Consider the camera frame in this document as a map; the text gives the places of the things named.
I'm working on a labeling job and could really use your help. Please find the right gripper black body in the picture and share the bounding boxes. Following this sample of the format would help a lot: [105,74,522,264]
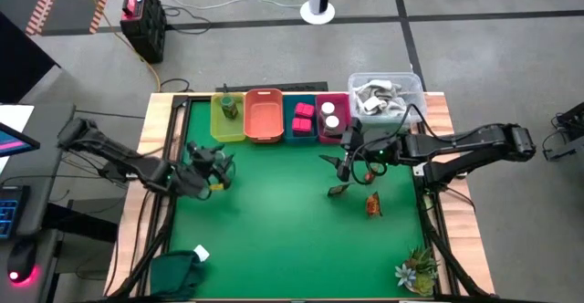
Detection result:
[338,118,391,182]

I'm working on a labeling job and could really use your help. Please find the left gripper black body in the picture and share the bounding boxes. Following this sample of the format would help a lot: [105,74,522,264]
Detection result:
[185,141,223,183]

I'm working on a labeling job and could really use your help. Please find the brown spice pouch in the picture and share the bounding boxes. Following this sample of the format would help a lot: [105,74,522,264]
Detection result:
[327,183,353,198]

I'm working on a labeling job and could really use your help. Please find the yellow-green plastic bin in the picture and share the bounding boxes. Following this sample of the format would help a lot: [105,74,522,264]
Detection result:
[210,91,247,143]

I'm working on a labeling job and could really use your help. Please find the pink plastic bin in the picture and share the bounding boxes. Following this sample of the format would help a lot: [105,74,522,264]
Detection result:
[314,89,355,141]

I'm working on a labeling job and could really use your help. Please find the grey white cloth pile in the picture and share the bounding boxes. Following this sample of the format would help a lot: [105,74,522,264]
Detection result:
[355,78,412,120]

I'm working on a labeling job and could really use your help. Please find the orange plastic bin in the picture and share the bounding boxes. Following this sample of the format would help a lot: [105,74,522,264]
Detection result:
[243,88,285,144]

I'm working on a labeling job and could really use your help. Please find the blue plastic bin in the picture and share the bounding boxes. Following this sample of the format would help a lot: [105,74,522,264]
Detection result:
[281,93,319,146]

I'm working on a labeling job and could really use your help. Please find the clear plastic storage bin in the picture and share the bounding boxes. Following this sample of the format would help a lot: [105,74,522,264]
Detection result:
[348,71,429,133]

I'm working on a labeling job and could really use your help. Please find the black flat strip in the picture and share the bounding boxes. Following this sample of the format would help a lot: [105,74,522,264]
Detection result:
[214,81,329,93]

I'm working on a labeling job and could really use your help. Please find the green table mat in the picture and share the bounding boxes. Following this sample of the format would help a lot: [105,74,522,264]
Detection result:
[168,99,428,300]

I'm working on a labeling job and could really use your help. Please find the dark green cloth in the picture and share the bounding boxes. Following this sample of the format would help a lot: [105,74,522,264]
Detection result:
[149,250,206,300]

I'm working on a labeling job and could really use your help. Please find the artificial succulent plant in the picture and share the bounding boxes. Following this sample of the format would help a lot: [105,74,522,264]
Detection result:
[394,246,442,298]

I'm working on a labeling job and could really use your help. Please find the black red battery box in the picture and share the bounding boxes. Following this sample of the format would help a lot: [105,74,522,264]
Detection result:
[120,0,167,65]

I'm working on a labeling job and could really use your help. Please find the grey desk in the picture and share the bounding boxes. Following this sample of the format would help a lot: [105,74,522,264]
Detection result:
[0,104,77,249]

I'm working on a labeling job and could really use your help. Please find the red device on crate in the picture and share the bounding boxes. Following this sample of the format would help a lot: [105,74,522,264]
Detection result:
[120,0,150,21]

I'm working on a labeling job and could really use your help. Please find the computer monitor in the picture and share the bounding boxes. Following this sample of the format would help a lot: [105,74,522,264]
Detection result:
[0,122,41,159]

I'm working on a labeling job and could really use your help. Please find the white paper sheet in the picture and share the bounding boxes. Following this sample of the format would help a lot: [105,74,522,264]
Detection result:
[0,104,36,133]

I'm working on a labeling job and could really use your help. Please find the backlit black keyboard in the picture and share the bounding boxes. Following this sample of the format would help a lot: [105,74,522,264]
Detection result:
[0,184,31,241]

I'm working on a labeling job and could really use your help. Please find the grey mat orange striped edges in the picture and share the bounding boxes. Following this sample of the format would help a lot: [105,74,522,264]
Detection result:
[0,0,118,37]

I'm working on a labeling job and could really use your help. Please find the black board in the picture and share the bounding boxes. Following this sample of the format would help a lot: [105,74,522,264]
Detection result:
[0,10,62,105]

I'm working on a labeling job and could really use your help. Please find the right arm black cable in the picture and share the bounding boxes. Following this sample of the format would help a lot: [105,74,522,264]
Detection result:
[349,103,457,186]

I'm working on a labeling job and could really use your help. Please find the black floor cable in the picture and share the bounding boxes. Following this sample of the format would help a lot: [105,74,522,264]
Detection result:
[162,4,214,36]
[158,78,193,94]

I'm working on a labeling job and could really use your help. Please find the yellow floor cable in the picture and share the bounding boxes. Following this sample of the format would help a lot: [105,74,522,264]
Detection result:
[72,0,163,93]

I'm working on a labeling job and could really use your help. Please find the black cable bundle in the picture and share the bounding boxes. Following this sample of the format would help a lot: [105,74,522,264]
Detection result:
[107,193,177,302]
[412,188,492,300]

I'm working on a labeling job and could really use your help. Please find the black equipment with cables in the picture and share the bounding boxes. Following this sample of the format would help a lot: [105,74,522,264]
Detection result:
[541,101,584,162]

